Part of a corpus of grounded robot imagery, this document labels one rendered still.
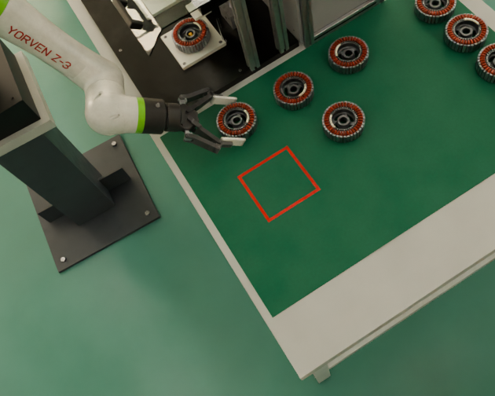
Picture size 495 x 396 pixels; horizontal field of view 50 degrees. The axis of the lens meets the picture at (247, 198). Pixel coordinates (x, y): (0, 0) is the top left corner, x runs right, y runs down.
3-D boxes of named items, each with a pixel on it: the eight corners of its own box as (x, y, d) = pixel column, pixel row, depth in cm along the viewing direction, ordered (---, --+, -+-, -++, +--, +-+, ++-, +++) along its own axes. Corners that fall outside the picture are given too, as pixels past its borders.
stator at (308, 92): (267, 104, 151) (265, 97, 147) (284, 73, 154) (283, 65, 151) (304, 116, 147) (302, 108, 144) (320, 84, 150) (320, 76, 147)
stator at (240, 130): (221, 146, 148) (218, 140, 144) (215, 113, 152) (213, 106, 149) (261, 137, 147) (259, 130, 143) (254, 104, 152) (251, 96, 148)
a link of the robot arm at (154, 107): (147, 118, 131) (143, 87, 135) (138, 144, 141) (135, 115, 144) (171, 119, 133) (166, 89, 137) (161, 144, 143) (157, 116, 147)
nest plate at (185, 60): (184, 71, 158) (182, 67, 157) (161, 38, 164) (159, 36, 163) (226, 45, 159) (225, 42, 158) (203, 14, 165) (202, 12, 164)
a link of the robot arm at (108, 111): (84, 144, 133) (88, 110, 125) (81, 109, 140) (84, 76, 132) (141, 145, 138) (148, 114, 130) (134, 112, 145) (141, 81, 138)
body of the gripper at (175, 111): (159, 111, 144) (191, 114, 148) (162, 138, 141) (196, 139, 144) (164, 94, 138) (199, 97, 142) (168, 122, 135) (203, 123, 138)
